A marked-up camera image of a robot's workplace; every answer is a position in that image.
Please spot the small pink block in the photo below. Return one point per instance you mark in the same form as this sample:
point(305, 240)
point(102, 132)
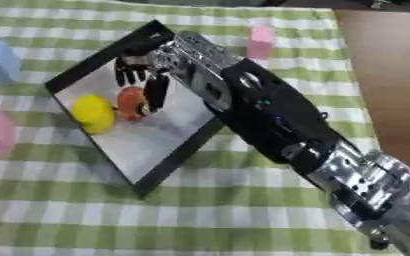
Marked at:
point(261, 41)

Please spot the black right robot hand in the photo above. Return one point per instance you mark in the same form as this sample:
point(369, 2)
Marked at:
point(155, 89)

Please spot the yellow toy fruit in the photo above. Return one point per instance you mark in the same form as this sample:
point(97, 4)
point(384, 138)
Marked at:
point(93, 113)

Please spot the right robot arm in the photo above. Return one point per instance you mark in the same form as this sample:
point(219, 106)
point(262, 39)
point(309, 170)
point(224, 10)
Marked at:
point(272, 116)

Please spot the orange toy fruit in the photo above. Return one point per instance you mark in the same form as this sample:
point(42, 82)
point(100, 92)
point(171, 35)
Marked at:
point(129, 101)

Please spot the black box with white inside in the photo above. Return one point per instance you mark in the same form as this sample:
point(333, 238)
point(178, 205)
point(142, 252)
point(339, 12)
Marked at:
point(134, 140)

